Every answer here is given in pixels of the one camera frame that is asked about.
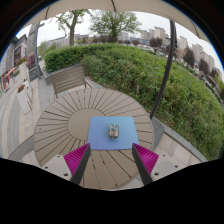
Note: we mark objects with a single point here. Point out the thin sparse-leaved tree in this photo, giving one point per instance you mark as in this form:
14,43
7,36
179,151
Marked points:
71,33

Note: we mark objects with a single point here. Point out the beige parasol canopy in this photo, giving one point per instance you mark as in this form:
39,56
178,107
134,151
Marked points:
83,4

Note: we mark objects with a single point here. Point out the group of apartment towers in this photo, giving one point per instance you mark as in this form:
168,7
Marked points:
160,33

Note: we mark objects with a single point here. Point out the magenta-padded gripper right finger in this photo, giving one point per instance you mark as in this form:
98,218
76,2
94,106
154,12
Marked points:
146,158

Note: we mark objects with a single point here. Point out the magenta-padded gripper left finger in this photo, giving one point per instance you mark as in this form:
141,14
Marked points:
77,158

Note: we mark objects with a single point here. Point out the dark storefront building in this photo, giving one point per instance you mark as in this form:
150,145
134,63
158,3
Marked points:
18,53

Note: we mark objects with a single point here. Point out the dark curved parasol pole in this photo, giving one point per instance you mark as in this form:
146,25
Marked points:
168,66

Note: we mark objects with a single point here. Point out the white flower planter box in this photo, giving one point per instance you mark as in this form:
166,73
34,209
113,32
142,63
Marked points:
24,101
23,71

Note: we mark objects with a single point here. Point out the round leafy green tree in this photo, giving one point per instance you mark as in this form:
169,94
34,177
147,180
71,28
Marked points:
115,21

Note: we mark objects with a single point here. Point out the blue mouse pad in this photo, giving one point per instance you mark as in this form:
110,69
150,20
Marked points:
98,133

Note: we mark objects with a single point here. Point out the brown slatted outdoor chair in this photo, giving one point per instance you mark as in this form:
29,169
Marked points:
68,78

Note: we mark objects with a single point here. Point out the tall grey sign pillar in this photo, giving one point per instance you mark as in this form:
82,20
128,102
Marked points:
31,40

